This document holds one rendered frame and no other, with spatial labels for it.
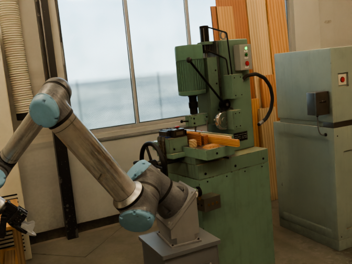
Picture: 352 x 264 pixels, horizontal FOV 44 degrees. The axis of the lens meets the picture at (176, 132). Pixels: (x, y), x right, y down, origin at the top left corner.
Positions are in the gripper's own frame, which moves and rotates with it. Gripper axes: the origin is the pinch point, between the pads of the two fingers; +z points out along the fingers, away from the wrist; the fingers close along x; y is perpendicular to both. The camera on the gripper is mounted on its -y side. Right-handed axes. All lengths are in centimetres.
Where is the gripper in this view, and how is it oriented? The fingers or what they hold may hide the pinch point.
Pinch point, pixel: (32, 234)
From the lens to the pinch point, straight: 229.6
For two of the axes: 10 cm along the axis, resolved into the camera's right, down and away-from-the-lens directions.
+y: 6.3, -7.7, 0.4
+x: -2.7, -1.7, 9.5
